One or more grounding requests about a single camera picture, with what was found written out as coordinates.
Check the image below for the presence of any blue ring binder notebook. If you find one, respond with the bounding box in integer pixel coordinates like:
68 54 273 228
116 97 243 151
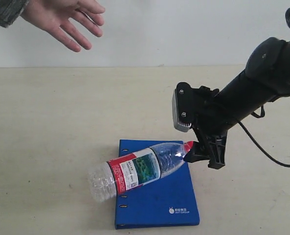
114 140 200 229

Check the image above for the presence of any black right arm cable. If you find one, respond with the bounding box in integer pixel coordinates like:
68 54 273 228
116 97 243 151
236 5 290 168

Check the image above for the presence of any clear plastic water bottle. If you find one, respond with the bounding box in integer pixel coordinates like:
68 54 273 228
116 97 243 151
88 141 194 202

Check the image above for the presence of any person's open hand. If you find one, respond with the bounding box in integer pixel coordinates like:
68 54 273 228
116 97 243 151
21 0 105 52

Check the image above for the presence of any grey sleeved forearm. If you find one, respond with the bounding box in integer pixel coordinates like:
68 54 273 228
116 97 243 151
0 0 29 28

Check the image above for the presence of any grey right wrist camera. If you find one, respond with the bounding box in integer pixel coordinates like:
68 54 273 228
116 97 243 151
172 89 192 133

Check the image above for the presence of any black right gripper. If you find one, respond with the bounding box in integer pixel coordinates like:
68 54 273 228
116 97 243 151
176 82 233 169

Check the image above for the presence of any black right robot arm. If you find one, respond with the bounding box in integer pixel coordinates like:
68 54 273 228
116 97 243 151
172 37 290 169

